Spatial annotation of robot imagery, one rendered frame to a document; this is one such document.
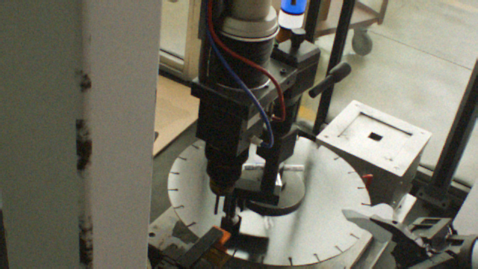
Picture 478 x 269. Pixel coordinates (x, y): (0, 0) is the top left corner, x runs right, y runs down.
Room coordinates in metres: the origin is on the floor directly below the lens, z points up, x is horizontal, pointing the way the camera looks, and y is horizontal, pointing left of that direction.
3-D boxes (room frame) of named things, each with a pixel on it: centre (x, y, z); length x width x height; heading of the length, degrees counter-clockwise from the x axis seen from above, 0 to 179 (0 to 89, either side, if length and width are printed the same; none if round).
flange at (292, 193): (0.83, -0.06, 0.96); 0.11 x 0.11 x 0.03
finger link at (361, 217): (0.73, -0.21, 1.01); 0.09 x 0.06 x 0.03; 52
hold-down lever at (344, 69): (0.77, -0.09, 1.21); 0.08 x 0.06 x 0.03; 153
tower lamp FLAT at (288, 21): (1.13, -0.06, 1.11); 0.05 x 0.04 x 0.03; 63
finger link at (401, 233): (0.68, -0.23, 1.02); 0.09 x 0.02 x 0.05; 52
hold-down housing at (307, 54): (0.75, -0.05, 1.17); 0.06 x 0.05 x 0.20; 144
